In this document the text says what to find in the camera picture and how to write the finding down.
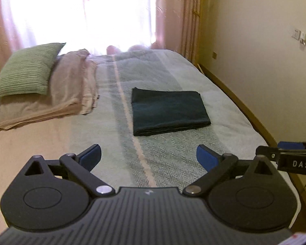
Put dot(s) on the pink curtain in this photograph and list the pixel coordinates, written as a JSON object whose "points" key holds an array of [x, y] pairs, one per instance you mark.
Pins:
{"points": [[103, 27]]}

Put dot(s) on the wooden bed frame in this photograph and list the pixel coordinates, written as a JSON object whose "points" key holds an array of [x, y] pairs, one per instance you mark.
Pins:
{"points": [[300, 223]]}

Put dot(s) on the folded beige blanket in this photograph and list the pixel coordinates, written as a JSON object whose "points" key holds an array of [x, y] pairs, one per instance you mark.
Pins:
{"points": [[72, 90]]}

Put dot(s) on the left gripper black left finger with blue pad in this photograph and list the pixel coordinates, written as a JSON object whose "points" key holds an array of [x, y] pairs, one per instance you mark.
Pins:
{"points": [[51, 194]]}

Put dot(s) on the dark blue denim jeans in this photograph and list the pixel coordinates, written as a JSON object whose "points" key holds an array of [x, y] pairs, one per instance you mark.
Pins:
{"points": [[158, 112]]}

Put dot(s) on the white wall socket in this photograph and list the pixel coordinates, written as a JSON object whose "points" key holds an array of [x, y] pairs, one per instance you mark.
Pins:
{"points": [[299, 35]]}

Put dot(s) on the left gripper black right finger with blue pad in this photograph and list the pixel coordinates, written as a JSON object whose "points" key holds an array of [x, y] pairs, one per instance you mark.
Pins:
{"points": [[248, 195]]}

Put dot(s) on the green ribbed pillow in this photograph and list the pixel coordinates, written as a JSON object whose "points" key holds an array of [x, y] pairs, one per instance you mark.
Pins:
{"points": [[27, 71]]}

